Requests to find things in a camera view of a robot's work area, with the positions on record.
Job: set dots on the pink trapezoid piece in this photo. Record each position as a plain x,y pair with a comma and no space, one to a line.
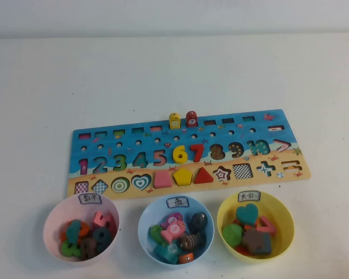
163,180

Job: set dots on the yellow number six piece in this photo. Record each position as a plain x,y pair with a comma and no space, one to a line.
178,158

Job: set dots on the red number seven piece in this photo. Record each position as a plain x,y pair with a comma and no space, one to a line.
197,152

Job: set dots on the yellow pentagon piece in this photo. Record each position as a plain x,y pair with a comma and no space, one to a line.
182,177

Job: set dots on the red triangle piece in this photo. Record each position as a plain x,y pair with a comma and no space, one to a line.
203,178

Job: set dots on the colourful wooden puzzle board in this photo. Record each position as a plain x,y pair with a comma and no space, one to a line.
235,133

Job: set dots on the paper label on blue bowl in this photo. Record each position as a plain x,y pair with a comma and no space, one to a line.
177,203

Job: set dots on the blue plastic bowl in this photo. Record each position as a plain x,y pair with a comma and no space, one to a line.
146,213

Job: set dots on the paper label on yellow bowl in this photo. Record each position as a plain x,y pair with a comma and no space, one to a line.
249,196

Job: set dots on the paper label on pink bowl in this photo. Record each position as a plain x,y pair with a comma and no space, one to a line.
90,199

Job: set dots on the teal heart piece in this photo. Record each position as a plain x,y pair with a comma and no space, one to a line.
247,214

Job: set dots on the green circle piece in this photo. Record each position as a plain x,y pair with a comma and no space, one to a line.
232,234

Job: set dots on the dark blue number nine piece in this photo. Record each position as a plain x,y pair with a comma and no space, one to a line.
101,236

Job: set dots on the orange number piece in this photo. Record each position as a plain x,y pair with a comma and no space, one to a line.
85,229

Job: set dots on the brown star piece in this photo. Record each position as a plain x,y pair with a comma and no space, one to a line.
253,239

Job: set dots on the orange shape piece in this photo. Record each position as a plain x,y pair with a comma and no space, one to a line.
241,250

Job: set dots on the yellow plastic bowl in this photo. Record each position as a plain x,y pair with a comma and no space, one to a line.
282,212

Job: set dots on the pink greater-than sign piece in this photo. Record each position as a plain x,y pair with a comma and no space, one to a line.
269,229

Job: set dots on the teal number piece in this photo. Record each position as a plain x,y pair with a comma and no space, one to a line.
73,231

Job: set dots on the brown number eight piece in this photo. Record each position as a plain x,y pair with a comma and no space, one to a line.
88,247

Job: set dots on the blue-grey square piece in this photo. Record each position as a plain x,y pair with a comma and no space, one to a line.
266,246

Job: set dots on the pink plastic bowl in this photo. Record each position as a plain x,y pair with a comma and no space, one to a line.
51,232

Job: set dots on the yellow fish block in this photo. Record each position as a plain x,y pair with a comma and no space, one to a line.
174,121

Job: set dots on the red fish block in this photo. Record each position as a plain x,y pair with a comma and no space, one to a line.
191,119

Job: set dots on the purple fish block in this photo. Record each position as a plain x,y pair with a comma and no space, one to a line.
175,217

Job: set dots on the black fish block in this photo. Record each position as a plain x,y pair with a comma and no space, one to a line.
197,222

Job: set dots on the pink fish block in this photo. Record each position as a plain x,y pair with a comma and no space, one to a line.
173,231

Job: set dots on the green fish block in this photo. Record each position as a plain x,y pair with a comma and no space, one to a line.
155,233

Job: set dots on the brown fish block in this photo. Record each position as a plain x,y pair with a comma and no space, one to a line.
190,241

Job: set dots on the teal fish block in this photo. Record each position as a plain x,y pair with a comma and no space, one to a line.
168,252

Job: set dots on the orange fish block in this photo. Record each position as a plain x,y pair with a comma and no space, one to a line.
186,257

